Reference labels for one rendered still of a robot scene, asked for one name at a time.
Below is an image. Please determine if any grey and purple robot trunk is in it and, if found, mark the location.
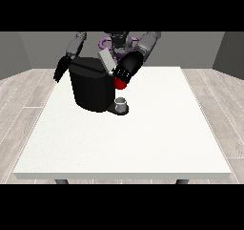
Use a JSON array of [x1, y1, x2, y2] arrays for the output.
[[98, 31, 141, 63]]

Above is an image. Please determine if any small grey cup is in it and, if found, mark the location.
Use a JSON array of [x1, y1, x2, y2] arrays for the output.
[[114, 96, 129, 114]]

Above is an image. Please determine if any pale grey machine lid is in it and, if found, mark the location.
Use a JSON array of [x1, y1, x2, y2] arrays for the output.
[[97, 48, 116, 74]]

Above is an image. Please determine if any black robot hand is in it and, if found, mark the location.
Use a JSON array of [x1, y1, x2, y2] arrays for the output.
[[52, 54, 72, 84], [112, 51, 145, 85]]

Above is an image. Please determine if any red pod holder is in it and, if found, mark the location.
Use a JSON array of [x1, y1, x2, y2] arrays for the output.
[[113, 77, 128, 91]]

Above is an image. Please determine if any black coffee machine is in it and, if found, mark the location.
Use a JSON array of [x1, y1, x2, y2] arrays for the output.
[[68, 56, 130, 115]]

